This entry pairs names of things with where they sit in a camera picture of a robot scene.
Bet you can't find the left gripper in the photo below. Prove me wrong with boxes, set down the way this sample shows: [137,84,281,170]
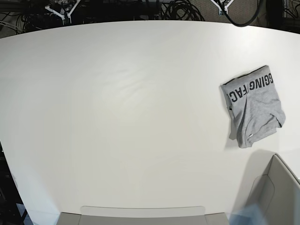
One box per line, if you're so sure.
[210,0,234,16]

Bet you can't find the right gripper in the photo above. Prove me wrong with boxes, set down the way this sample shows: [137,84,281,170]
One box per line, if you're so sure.
[45,0,81,23]

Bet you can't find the grey T-shirt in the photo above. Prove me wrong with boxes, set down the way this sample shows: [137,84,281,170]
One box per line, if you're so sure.
[221,65,285,148]

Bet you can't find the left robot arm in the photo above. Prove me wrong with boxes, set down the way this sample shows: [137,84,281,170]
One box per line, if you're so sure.
[206,0,267,27]

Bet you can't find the grey box right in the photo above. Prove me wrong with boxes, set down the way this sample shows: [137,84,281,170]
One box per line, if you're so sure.
[244,154,300,225]

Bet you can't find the grey box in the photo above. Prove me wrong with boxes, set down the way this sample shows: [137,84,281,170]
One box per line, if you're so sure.
[244,154,300,225]
[57,206,229,225]

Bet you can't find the grey box bottom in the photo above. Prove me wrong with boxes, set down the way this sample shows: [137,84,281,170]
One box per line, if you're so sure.
[57,206,229,225]

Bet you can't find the coiled black cables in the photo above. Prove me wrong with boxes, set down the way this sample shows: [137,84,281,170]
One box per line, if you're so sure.
[154,0,207,22]

